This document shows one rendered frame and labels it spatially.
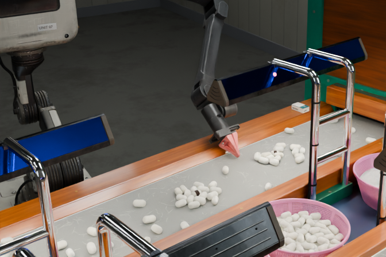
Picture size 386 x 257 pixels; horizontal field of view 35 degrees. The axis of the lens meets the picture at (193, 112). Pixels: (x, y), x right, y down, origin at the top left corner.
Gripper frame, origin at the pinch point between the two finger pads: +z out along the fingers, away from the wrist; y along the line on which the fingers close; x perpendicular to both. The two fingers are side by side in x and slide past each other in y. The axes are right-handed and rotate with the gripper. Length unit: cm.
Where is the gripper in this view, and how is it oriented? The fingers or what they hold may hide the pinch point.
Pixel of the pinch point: (237, 154)
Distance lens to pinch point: 203.9
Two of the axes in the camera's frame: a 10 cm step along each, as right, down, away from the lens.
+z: 4.9, 8.0, -3.4
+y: 7.9, -2.5, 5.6
